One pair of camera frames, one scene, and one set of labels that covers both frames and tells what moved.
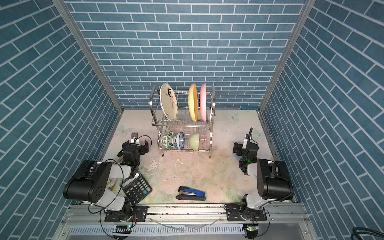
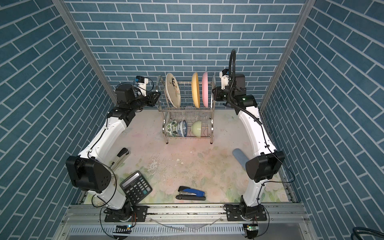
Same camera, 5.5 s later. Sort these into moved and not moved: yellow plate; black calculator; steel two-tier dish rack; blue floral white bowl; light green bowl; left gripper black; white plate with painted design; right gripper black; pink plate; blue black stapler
Moved: white plate with painted design; steel two-tier dish rack; blue floral white bowl; right gripper black; left gripper black; light green bowl; pink plate; yellow plate
Not moved: blue black stapler; black calculator
